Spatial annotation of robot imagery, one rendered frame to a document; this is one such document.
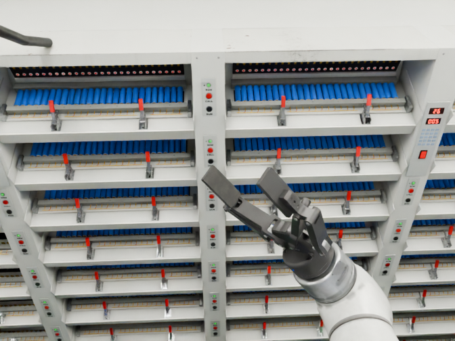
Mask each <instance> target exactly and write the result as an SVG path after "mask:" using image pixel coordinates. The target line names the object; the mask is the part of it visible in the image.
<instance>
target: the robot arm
mask: <svg viewBox="0 0 455 341"><path fill-rule="evenodd" d="M201 181H202V182H203V183H204V184H205V185H206V186H207V187H208V188H209V189H210V190H211V191H212V192H213V193H214V194H215V195H216V196H217V197H218V198H219V199H220V200H221V201H222V202H223V203H224V204H225V205H224V206H223V209H224V210H225V211H226V212H229V213H230V214H232V215H233V216H234V217H236V218H237V219H238V220H239V221H241V222H242V223H244V224H245V225H246V226H248V227H249V228H251V229H252V230H253V231H254V232H256V233H257V234H259V235H260V236H261V237H262V238H263V239H264V240H265V241H266V242H270V241H271V240H274V242H275V244H277V245H279V246H280V247H282V258H283V261H284V263H285V264H286V265H287V266H288V267H289V268H290V269H291V270H292V271H293V274H294V277H295V279H296V281H297V282H298V283H299V284H300V285H301V286H302V287H303V288H304V289H305V290H306V291H307V292H308V294H309V295H310V296H311V297H312V298H313V299H314V300H315V301H316V304H317V310H318V312H319V314H320V316H321V318H322V321H323V323H324V326H325V328H326V331H327V334H328V338H329V341H399V340H398V339H397V336H396V335H395V332H394V330H393V327H392V325H393V313H392V310H391V305H390V303H389V301H388V299H387V297H386V295H385V293H384V292H383V291H382V290H381V288H380V287H379V285H378V284H377V283H376V282H375V280H373V278H372V277H371V276H370V275H369V274H368V273H367V272H366V271H365V270H363V268H361V267H360V266H358V265H356V264H354V263H353V261H352V260H351V259H350V258H349V257H348V256H347V255H346V254H345V253H344V252H343V251H342V250H341V249H340V248H339V246H338V245H337V244H336V243H335V242H332V240H331V239H330V238H329V236H328V234H327V232H326V227H325V224H324V219H323V217H322V212H321V210H320V209H319V208H318V207H316V206H313V208H309V205H310V204H311V201H310V200H309V199H308V198H303V200H302V201H301V200H300V199H299V198H298V197H297V195H296V194H295V193H294V192H293V191H292V189H291V188H290V187H289V186H288V185H287V184H286V183H285V182H284V181H283V179H282V178H281V177H280V176H279V175H278V173H277V172H276V171H275V170H274V169H273V168H272V167H267V168H266V170H265V172H264V173H263V174H262V176H261V178H260V179H259V180H258V182H257V183H256V185H257V186H258V187H259V189H260V190H261V191H262V192H263V193H264V194H265V195H266V196H267V197H268V198H269V199H270V200H271V201H272V202H273V203H274V204H275V206H276V207H277V208H278V209H279V210H280V211H281V212H282V214H283V215H284V216H285V217H287V218H290V217H291V216H292V214H293V216H292V222H291V221H284V220H282V219H281V218H280V217H277V216H276V215H274V214H271V215H269V214H268V213H266V212H264V211H262V210H261V209H259V208H257V207H256V206H254V205H253V204H251V203H250V202H248V201H246V200H245V199H243V198H241V197H240V195H241V193H240V192H239V191H238V190H237V189H236V188H235V187H234V186H233V185H232V184H231V183H230V181H229V180H228V179H227V178H226V177H225V176H224V175H223V174H222V173H221V172H220V171H219V170H218V169H217V168H216V167H215V166H211V167H210V168H209V170H208V171H207V172H206V173H205V175H204V176H203V178H202V179H201ZM273 221H276V222H275V224H274V225H271V224H272V222H273Z"/></svg>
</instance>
